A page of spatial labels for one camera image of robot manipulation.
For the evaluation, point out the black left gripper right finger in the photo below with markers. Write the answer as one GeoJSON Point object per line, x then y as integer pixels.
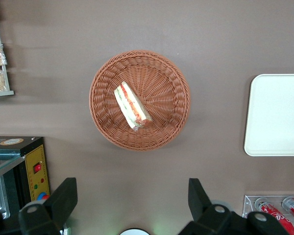
{"type": "Point", "coordinates": [201, 203]}

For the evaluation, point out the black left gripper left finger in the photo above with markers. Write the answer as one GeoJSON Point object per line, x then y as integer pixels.
{"type": "Point", "coordinates": [61, 195]}

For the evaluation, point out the triangle sandwich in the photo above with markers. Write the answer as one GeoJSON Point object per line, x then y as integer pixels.
{"type": "Point", "coordinates": [130, 105]}

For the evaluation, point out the cream plastic tray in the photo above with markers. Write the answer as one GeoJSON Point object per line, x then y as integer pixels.
{"type": "Point", "coordinates": [274, 115]}

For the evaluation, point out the round brown wicker basket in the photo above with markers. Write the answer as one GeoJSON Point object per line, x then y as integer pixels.
{"type": "Point", "coordinates": [161, 80]}

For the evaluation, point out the black food warmer yellow panel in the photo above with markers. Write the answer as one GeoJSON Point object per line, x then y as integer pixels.
{"type": "Point", "coordinates": [34, 156]}

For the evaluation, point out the clear acrylic bottle rack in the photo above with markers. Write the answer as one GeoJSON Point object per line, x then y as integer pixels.
{"type": "Point", "coordinates": [250, 203]}

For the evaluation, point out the grey metal snack rack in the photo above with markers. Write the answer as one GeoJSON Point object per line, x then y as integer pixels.
{"type": "Point", "coordinates": [2, 93]}

